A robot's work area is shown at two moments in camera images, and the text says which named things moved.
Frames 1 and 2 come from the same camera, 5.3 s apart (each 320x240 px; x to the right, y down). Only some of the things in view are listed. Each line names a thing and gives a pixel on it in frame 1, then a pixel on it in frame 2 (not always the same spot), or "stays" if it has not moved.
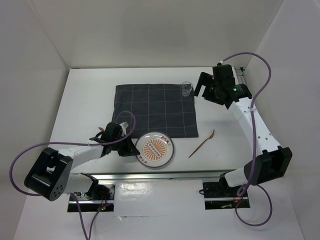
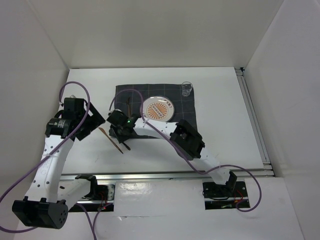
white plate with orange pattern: x=156 y=149 → x=158 y=108
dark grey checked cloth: x=157 y=108 stays
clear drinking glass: x=186 y=87 stays
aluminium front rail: x=113 y=176 stays
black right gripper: x=206 y=79 → x=120 y=139
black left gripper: x=129 y=149 → x=95 y=120
